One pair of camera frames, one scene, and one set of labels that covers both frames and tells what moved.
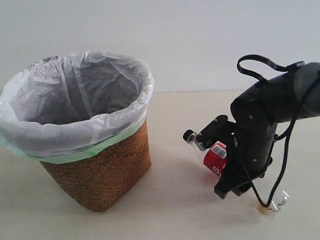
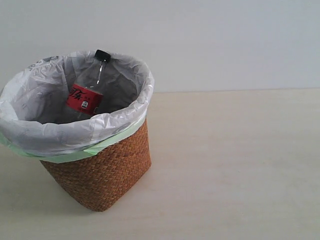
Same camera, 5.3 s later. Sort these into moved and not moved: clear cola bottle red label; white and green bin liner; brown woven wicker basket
Moved: clear cola bottle red label
Not moved: brown woven wicker basket; white and green bin liner
